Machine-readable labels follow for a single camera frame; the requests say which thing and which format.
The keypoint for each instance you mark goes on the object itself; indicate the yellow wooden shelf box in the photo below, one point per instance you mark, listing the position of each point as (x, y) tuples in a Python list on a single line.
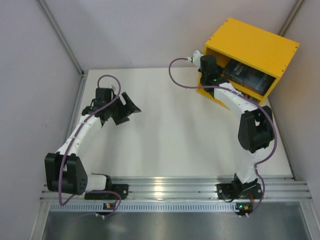
[(255, 47)]

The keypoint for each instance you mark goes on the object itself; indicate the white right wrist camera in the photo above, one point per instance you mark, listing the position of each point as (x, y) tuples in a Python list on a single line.
[(196, 57)]

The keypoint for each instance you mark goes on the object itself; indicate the Three Days To See book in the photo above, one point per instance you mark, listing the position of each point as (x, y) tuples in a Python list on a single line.
[(235, 81)]

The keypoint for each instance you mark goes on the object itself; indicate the aluminium mounting rail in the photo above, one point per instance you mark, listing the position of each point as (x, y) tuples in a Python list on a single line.
[(178, 194)]

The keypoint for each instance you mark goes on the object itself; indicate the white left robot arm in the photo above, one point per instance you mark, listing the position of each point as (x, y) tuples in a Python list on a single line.
[(64, 170)]

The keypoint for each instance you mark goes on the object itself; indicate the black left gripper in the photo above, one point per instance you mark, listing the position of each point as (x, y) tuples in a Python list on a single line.
[(122, 110)]

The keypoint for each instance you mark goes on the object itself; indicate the light blue treehouse book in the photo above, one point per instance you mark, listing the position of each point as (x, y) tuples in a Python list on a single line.
[(251, 98)]

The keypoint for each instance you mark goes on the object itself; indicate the Nineteen Eighty-Four blue book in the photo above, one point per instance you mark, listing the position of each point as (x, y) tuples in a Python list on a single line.
[(248, 75)]

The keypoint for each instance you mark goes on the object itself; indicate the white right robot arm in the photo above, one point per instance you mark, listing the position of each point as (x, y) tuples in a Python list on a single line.
[(255, 131)]

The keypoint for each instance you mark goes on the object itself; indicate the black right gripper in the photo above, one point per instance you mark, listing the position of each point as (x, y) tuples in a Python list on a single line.
[(218, 80)]

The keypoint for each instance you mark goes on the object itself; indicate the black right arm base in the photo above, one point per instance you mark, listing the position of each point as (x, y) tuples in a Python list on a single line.
[(235, 192)]

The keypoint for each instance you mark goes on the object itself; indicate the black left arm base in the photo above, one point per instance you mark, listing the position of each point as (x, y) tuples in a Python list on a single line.
[(112, 191)]

